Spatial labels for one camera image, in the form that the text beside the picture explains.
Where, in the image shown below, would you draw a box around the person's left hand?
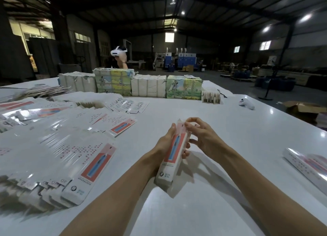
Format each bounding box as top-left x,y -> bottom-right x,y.
152,122 -> 191,167

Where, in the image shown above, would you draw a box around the person's right hand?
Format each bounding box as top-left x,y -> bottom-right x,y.
185,117 -> 230,161

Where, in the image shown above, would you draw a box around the toothbrush carton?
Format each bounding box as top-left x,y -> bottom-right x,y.
155,120 -> 192,189

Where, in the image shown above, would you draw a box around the pile of carton blanks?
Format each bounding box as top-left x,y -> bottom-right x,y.
0,92 -> 149,213

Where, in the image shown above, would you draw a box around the person's right forearm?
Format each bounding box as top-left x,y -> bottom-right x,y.
219,146 -> 327,236

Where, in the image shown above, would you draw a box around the person's left forearm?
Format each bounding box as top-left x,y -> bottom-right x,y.
60,152 -> 164,236

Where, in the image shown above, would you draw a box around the small beige card stack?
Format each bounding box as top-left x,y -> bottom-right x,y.
202,90 -> 221,104

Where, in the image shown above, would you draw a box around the small white object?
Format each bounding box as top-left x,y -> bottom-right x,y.
238,98 -> 255,110

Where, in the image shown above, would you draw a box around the green printed carton bundle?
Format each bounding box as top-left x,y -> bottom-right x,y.
166,75 -> 203,100

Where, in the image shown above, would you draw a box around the row of white cartons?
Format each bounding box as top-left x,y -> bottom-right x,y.
131,74 -> 168,98
59,72 -> 98,93

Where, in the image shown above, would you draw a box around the blue machine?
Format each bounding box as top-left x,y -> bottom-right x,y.
165,53 -> 197,70

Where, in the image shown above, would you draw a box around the green yellow carton bundle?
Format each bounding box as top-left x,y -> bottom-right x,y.
93,68 -> 135,96

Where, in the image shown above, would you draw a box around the black floor stand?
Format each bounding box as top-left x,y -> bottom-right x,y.
259,54 -> 288,101

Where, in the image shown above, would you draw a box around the blue bins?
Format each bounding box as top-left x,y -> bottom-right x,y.
254,76 -> 296,92

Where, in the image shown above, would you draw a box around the open cardboard box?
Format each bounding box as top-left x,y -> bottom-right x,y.
283,101 -> 327,124

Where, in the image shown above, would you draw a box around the white headset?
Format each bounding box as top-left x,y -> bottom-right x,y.
111,46 -> 128,57

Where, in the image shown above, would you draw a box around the white plastic bags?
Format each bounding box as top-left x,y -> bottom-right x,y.
316,113 -> 327,130

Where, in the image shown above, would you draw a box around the grey crate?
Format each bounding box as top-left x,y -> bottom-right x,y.
58,64 -> 82,74

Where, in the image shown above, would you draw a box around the pile of grey flat sheets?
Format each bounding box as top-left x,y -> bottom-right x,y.
0,85 -> 72,102

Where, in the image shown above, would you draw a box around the dark grey cabinet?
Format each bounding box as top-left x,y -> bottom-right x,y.
28,37 -> 61,78

